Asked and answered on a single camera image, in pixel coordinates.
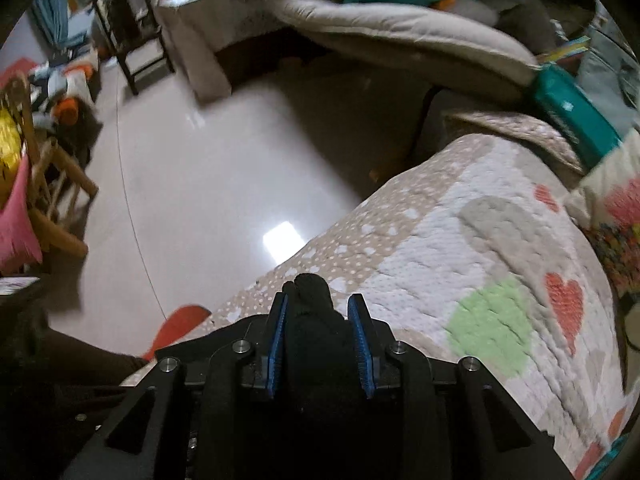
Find pink fringed cushion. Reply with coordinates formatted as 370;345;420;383
0;154;45;276

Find wooden chair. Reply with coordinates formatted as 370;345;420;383
0;74;99;261

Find teal box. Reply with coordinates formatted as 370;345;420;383
531;64;623;171

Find heart print quilted blanket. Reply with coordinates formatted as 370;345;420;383
120;110;632;480

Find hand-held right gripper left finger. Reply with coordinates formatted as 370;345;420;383
61;290;290;480

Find yellow cushion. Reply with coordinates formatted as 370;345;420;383
0;108;27;211

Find orange red slipper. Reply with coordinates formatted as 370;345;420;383
141;304;213;362

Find beige draped bed cover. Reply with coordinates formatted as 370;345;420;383
156;0;296;103

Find floral print pillow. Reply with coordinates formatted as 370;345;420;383
562;130;640;301

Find black pants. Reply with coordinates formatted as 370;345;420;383
0;273;407;480

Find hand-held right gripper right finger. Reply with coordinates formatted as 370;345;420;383
347;293;576;480

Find pile of toys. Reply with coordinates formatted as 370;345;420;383
27;57;101;128

